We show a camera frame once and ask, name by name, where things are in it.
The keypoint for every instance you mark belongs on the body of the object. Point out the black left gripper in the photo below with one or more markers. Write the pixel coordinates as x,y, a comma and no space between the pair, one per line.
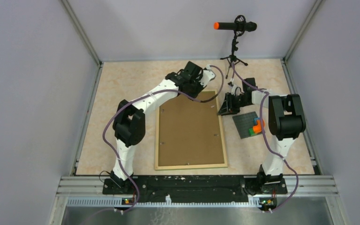
200,87

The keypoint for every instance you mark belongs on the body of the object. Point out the brown frame backing board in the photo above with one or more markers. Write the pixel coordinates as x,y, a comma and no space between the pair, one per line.
189,133

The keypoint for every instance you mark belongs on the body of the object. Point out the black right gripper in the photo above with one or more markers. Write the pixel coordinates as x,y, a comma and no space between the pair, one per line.
228,108

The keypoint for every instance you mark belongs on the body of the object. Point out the grey studded baseplate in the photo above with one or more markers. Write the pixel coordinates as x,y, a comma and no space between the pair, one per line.
243,122

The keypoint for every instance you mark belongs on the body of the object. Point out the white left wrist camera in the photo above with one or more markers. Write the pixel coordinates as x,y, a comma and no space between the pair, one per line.
207,75

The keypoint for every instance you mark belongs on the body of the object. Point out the black microphone orange tip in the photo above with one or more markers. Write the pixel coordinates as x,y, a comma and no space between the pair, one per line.
235,26

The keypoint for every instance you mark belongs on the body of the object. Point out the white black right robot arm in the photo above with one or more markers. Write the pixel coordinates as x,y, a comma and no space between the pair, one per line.
286,120

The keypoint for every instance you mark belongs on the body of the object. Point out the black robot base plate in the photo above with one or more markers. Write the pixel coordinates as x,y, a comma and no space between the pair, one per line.
193,188

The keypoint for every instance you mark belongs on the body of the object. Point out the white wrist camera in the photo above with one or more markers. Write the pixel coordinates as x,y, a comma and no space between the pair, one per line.
207,75
234,88

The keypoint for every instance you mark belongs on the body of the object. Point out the white cable duct strip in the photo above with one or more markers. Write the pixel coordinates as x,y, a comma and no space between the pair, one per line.
118,202

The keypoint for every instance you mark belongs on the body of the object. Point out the green wooden picture frame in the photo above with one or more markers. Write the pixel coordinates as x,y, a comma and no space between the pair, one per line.
223,149

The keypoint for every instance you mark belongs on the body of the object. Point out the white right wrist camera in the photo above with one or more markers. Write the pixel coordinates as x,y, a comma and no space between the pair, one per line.
234,88

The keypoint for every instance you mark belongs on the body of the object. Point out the green small brick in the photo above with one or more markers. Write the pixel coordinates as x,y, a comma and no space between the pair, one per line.
251,132

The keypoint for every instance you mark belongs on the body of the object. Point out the orange curved brick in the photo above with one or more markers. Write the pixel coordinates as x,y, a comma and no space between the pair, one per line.
257,127

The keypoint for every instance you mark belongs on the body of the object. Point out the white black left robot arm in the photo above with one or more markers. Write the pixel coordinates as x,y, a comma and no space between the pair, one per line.
129,124

